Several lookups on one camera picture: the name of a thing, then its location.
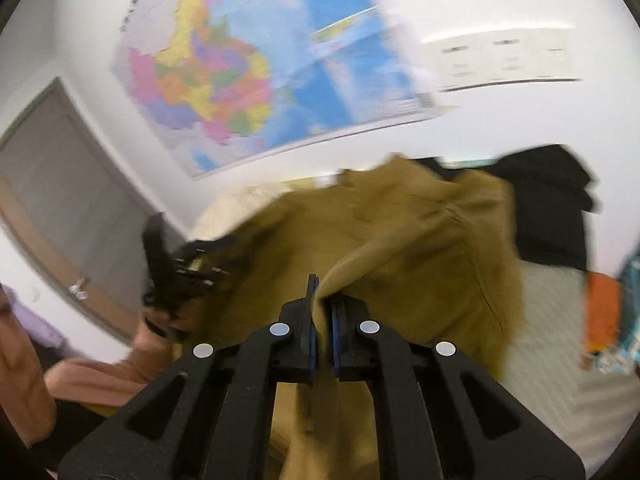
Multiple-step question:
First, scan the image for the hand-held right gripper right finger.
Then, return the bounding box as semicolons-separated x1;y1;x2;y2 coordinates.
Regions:
329;296;586;480

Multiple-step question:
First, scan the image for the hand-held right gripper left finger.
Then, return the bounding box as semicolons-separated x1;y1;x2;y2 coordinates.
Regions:
59;274;320;480

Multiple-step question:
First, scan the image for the teal packet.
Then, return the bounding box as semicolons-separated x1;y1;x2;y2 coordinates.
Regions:
595;254;640;377

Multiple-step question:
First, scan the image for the purple cloth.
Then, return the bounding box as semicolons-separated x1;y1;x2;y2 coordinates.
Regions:
2;285;69;352

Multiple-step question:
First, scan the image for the cream pillow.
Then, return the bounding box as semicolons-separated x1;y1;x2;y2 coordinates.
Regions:
192;179;342;241

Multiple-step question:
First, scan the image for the colourful wall map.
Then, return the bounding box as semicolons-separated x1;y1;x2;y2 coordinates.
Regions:
111;0;457;180

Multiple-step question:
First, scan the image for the black garment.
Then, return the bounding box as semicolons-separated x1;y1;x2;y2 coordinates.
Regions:
415;144;599;272

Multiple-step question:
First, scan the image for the mustard brown jacket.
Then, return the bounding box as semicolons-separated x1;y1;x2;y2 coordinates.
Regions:
192;152;527;480

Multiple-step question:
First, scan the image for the metal door handle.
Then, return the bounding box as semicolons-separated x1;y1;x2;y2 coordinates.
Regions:
69;277;94;302

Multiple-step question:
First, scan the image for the person's left hand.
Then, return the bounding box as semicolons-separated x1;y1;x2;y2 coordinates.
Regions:
136;302;201;348

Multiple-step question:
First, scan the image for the white wall notice sheet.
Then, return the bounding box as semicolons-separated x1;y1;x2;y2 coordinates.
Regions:
420;25;584;93

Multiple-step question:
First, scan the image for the orange packet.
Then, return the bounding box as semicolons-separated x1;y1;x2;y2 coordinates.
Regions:
580;270;624;372

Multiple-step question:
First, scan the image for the grey door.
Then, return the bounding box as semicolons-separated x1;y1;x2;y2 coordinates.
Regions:
0;77;189;346

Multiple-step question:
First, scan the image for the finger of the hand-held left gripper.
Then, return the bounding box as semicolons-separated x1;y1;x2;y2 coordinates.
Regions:
172;237;241;293

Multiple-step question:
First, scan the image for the pale patterned blanket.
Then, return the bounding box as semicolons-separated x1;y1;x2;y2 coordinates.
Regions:
500;259;637;477

